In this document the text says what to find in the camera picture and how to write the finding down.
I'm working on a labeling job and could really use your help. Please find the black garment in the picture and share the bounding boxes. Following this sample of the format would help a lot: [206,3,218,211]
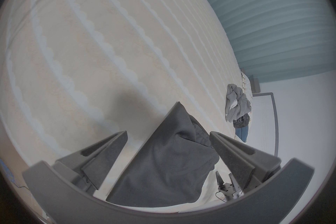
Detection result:
[233,113,250,128]

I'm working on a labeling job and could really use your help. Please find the white printed pillow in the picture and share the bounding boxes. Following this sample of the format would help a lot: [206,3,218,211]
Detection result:
[241,71,254,103]

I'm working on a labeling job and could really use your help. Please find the bed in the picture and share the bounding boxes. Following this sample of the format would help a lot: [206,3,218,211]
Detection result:
[0,0,279,211]

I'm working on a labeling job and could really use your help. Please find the grey garment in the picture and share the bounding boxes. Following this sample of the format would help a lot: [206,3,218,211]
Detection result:
[225,84,252,123]

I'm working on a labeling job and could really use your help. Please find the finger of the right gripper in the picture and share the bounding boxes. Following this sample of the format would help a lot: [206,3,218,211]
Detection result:
[215,171,224,188]

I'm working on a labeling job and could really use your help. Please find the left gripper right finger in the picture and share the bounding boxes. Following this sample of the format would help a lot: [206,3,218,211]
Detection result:
[209,131,282,190]

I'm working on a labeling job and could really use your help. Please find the grey bedside table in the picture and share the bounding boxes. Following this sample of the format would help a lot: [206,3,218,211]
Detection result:
[240,69,260,93]

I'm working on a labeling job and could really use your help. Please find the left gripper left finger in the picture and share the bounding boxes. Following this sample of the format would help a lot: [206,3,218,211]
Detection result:
[54,131,128,194]

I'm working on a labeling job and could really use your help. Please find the dark blue garment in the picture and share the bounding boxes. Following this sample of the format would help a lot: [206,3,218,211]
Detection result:
[235,124,249,142]

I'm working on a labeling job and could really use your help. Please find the blue-green curtain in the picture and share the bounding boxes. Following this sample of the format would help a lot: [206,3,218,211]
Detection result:
[155,0,336,83]

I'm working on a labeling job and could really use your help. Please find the black trousers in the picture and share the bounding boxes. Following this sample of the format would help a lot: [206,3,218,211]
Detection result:
[106,101,220,204]

